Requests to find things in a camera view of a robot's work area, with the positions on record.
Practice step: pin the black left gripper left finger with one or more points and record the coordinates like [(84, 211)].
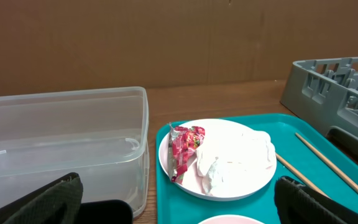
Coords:
[(56, 203)]

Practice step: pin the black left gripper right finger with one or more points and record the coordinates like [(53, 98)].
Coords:
[(299, 204)]

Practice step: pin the wooden chopstick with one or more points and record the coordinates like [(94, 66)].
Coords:
[(330, 164), (299, 175)]

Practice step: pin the pink bowl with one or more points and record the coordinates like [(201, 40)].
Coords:
[(230, 219)]

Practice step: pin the white napkin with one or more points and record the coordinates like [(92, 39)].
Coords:
[(227, 162)]

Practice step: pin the red snack wrapper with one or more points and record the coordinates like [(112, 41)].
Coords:
[(182, 145)]

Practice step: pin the teal plastic tray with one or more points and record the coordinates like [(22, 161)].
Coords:
[(174, 205)]

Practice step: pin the clear plastic bin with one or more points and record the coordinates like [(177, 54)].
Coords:
[(99, 134)]

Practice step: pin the grey dish rack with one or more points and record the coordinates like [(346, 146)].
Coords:
[(324, 93)]

